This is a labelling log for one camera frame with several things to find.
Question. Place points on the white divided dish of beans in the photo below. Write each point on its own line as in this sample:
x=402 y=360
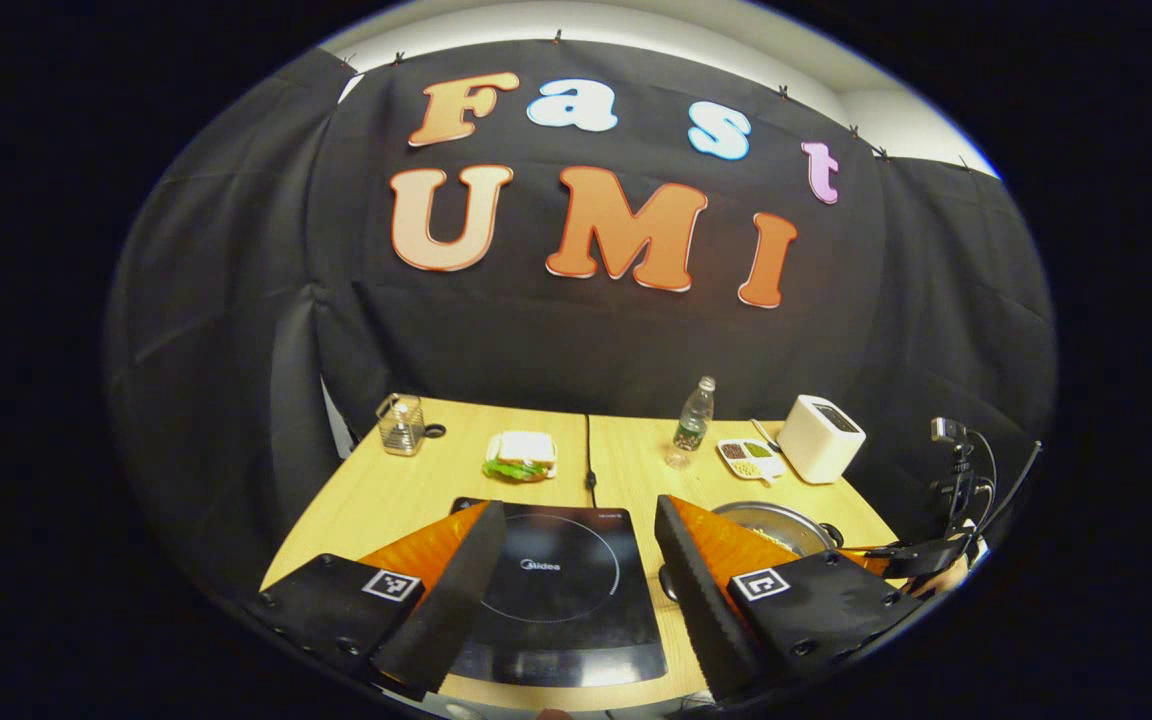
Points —
x=748 y=458

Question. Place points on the black induction cooktop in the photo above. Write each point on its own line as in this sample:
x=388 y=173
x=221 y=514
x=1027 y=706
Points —
x=566 y=620

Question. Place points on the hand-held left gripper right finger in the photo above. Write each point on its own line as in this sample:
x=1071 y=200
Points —
x=696 y=600

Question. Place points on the black backdrop cloth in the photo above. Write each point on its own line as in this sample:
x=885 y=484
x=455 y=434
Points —
x=576 y=340

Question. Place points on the white toaster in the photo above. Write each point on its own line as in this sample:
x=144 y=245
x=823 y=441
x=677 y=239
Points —
x=816 y=440

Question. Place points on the small glass holder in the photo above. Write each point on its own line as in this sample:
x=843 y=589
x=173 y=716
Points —
x=401 y=428

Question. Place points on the small camera on black stand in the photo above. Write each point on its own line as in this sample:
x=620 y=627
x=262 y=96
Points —
x=956 y=470

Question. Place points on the sandwich on white plate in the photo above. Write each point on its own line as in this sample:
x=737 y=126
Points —
x=521 y=455

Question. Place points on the metal spoon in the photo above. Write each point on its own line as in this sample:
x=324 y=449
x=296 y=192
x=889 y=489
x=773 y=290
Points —
x=765 y=434

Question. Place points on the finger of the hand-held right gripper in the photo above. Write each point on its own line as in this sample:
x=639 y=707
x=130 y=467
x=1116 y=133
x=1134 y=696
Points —
x=876 y=558

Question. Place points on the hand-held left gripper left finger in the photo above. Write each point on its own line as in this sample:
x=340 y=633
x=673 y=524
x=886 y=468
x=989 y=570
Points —
x=461 y=600

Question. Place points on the pile of yellow soybeans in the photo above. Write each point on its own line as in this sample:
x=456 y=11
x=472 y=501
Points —
x=771 y=530

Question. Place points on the clear plastic water bottle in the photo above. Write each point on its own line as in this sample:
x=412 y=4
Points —
x=692 y=425

